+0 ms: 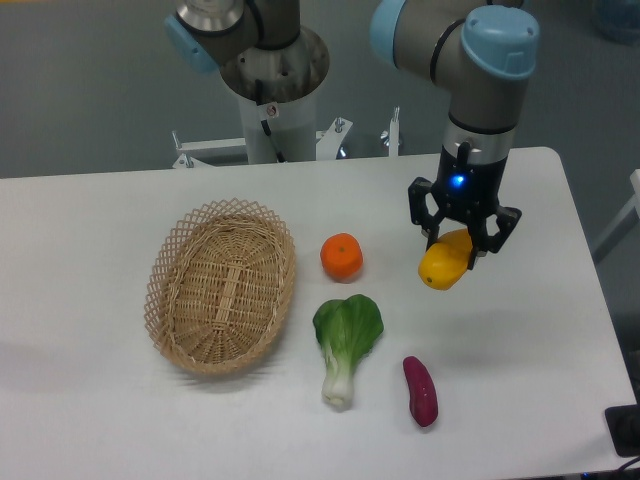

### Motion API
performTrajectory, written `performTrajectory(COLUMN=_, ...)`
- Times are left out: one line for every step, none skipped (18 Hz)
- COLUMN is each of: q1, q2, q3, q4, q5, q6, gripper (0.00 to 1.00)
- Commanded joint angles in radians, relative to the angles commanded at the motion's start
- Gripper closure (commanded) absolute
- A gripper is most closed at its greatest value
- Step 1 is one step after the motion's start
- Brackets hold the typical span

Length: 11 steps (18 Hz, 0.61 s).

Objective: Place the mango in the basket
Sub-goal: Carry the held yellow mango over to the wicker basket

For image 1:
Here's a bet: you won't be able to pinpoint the black cable on pedestal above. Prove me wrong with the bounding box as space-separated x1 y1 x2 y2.
254 79 287 164

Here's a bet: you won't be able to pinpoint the yellow mango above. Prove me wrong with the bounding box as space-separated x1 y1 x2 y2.
418 229 473 291

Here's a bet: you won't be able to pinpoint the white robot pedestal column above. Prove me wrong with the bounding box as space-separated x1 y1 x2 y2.
237 94 316 164

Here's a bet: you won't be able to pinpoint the woven wicker basket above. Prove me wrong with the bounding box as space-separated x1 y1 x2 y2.
144 198 296 376

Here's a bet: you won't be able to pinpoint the purple sweet potato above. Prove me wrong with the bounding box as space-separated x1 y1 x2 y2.
403 356 439 428

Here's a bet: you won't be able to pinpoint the white metal base frame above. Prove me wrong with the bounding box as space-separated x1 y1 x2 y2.
172 106 403 169

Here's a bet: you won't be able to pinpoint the green bok choy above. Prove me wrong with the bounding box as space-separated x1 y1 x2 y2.
312 294 384 411

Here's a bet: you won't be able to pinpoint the white furniture leg right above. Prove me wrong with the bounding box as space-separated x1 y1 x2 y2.
591 169 639 264

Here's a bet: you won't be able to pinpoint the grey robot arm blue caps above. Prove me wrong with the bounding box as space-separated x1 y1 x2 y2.
164 1 540 257

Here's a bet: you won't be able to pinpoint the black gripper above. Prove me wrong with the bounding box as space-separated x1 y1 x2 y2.
407 142 523 271

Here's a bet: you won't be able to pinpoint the black device at table edge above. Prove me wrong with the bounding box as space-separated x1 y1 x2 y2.
604 404 639 457

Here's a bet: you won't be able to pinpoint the orange tangerine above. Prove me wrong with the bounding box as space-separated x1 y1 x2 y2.
320 232 364 281

